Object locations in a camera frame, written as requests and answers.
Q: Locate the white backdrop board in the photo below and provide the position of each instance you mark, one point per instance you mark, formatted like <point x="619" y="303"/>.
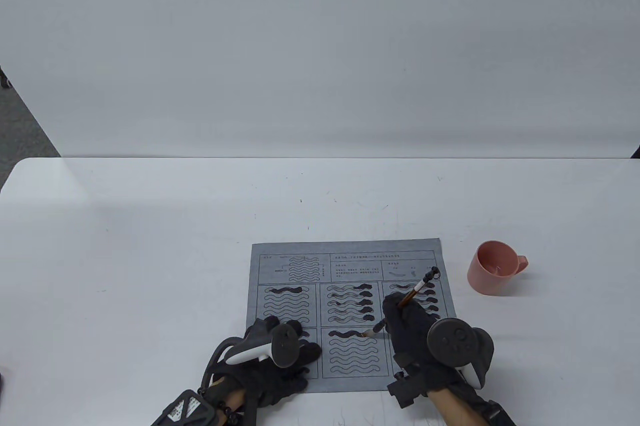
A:
<point x="320" y="46"/>

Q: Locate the person's right forearm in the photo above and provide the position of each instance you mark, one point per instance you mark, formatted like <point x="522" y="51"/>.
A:
<point x="455" y="408"/>

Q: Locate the person's left hand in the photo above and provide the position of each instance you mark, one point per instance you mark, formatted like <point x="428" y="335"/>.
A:
<point x="275" y="381"/>

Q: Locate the grey and white controller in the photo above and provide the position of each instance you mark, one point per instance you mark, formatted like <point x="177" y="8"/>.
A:
<point x="285" y="346"/>
<point x="452" y="341"/>

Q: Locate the grey water writing practice cloth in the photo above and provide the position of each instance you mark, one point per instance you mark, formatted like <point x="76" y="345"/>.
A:
<point x="295" y="249"/>

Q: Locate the person's right hand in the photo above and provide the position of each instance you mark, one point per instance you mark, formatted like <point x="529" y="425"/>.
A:
<point x="407" y="336"/>

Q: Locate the pink cup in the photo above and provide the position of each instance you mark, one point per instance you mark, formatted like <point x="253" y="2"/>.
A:
<point x="482" y="278"/>

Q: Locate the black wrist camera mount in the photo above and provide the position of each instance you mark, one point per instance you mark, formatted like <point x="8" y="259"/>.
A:
<point x="407" y="391"/>
<point x="185" y="408"/>

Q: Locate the person's left forearm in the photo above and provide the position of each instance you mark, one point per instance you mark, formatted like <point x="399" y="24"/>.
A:
<point x="232" y="398"/>

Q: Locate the brown Chinese brush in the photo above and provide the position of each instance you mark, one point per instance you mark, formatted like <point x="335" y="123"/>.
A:
<point x="417" y="287"/>

